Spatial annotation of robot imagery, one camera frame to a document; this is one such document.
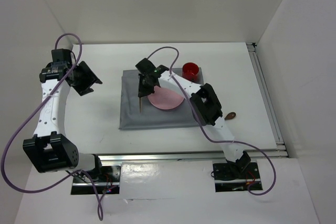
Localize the pink plate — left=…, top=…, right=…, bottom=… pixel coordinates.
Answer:
left=148, top=86, right=184, bottom=110

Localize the red enamel mug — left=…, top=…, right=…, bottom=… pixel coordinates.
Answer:
left=182, top=62, right=200, bottom=82

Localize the copper spoon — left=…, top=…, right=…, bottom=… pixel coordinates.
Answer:
left=225, top=112, right=236, bottom=120

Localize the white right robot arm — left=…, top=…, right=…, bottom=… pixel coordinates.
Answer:
left=135, top=58, right=251, bottom=178

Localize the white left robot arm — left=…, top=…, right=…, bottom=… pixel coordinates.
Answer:
left=23, top=49, right=104, bottom=182

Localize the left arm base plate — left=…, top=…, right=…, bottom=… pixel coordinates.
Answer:
left=70, top=164, right=121, bottom=195

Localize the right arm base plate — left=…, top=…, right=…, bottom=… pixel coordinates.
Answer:
left=211, top=162, right=263, bottom=193

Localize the aluminium front table rail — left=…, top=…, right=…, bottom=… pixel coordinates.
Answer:
left=98, top=145, right=289, bottom=165

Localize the aluminium right side rail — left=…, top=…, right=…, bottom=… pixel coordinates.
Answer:
left=246, top=43, right=285, bottom=146

